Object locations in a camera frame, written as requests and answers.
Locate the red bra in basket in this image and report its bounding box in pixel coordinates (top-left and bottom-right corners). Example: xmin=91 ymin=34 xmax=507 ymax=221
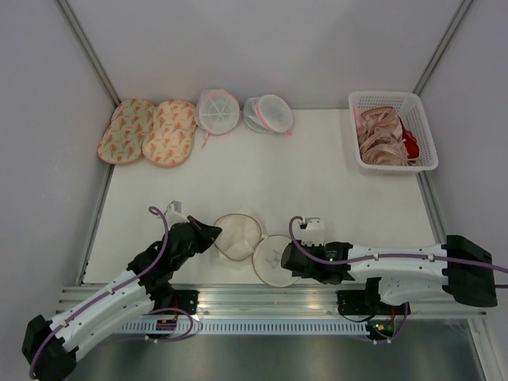
xmin=399 ymin=119 xmax=420 ymax=161

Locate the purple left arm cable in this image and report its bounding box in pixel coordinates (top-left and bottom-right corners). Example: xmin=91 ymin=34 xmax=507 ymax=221
xmin=29 ymin=205 xmax=195 ymax=380

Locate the aluminium front rail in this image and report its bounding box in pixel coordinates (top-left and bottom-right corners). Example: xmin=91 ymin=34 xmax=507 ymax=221
xmin=55 ymin=283 xmax=489 ymax=318

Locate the pink trimmed mesh bag left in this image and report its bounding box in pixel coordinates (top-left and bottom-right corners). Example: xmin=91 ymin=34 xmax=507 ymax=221
xmin=194 ymin=89 xmax=241 ymax=149

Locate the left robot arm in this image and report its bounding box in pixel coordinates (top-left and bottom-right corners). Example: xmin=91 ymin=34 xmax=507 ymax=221
xmin=21 ymin=216 xmax=222 ymax=380

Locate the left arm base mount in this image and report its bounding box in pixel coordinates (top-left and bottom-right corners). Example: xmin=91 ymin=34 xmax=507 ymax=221
xmin=153 ymin=290 xmax=199 ymax=315

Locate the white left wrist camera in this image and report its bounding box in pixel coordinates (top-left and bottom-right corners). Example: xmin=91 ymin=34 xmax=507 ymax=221
xmin=164 ymin=200 xmax=188 ymax=228

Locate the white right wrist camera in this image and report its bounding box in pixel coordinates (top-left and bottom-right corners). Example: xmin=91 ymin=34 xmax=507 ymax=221
xmin=299 ymin=217 xmax=325 ymax=247

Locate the floral bra pad right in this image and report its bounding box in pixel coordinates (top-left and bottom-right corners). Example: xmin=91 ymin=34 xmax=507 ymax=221
xmin=142 ymin=99 xmax=197 ymax=167

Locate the left aluminium corner post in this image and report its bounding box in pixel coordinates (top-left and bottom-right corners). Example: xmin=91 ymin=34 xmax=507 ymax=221
xmin=54 ymin=0 xmax=121 ymax=106

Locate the cream mesh laundry bag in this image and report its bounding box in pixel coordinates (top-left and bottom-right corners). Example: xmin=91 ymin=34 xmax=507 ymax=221
xmin=214 ymin=212 xmax=299 ymax=288

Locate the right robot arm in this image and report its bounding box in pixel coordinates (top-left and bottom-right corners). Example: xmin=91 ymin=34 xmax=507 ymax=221
xmin=281 ymin=235 xmax=498 ymax=314

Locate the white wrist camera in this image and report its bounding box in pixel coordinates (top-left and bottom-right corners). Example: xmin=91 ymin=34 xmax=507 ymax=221
xmin=299 ymin=217 xmax=325 ymax=247
xmin=164 ymin=200 xmax=188 ymax=228

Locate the right aluminium corner post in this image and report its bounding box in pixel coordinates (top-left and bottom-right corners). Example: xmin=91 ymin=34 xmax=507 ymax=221
xmin=413 ymin=0 xmax=476 ymax=95

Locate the white slotted cable duct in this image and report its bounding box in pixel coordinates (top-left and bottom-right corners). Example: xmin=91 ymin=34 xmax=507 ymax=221
xmin=117 ymin=318 xmax=368 ymax=336

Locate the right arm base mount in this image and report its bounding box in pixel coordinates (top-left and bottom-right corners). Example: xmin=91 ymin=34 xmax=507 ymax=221
xmin=337 ymin=290 xmax=406 ymax=318

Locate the pink trimmed mesh bag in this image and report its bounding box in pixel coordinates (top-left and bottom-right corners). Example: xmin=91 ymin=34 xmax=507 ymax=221
xmin=243 ymin=94 xmax=294 ymax=136
xmin=194 ymin=89 xmax=241 ymax=149

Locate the white plastic basket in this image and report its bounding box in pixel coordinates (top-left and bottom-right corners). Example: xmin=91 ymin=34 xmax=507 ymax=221
xmin=348 ymin=90 xmax=438 ymax=175

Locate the floral bra pad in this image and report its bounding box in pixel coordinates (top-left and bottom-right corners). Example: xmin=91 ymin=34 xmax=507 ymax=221
xmin=142 ymin=99 xmax=197 ymax=167
xmin=97 ymin=98 xmax=155 ymax=165

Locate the pink bra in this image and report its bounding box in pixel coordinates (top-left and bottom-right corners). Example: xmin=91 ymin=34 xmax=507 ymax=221
xmin=354 ymin=106 xmax=410 ymax=166

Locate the floral bra pad left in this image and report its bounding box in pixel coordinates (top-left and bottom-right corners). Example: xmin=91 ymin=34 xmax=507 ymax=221
xmin=97 ymin=98 xmax=155 ymax=165

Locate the aluminium corner post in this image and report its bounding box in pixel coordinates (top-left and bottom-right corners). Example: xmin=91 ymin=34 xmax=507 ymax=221
xmin=413 ymin=0 xmax=476 ymax=95
xmin=54 ymin=0 xmax=121 ymax=106

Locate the pink trimmed mesh bag right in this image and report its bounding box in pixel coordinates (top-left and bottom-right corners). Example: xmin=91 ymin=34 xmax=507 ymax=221
xmin=243 ymin=94 xmax=294 ymax=136

